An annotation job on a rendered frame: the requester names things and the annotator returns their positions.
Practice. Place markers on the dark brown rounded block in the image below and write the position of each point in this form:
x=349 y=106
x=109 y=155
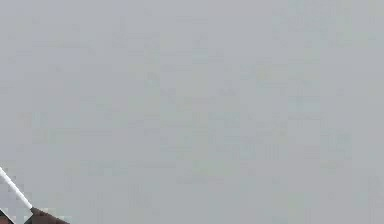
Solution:
x=45 y=218

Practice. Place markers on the white slanted bar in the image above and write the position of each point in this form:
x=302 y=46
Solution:
x=15 y=188

